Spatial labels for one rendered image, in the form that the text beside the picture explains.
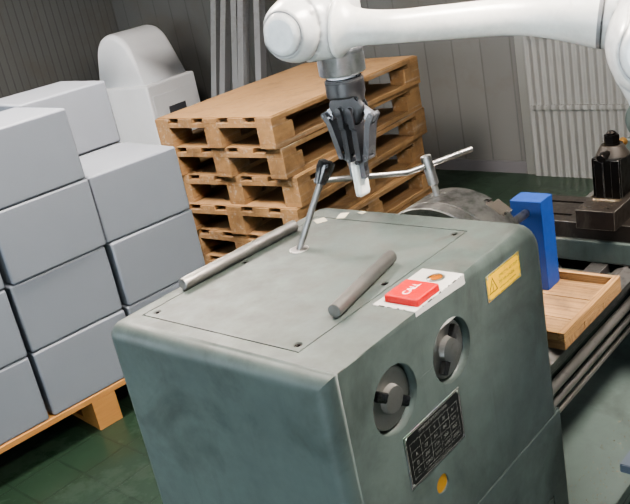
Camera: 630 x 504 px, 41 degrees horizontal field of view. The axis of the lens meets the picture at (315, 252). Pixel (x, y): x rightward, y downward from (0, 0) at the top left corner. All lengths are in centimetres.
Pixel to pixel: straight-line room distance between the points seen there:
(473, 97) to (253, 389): 488
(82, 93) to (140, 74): 304
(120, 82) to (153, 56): 35
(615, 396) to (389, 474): 118
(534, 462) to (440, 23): 80
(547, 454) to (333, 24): 87
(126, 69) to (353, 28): 576
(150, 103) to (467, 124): 255
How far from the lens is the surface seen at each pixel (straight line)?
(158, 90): 701
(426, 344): 124
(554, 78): 556
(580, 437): 217
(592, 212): 217
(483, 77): 586
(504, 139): 590
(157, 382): 137
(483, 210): 169
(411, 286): 126
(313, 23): 139
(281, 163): 422
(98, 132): 403
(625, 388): 235
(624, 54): 124
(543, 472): 167
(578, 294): 206
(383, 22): 140
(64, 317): 355
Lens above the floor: 178
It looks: 21 degrees down
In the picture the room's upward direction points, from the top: 12 degrees counter-clockwise
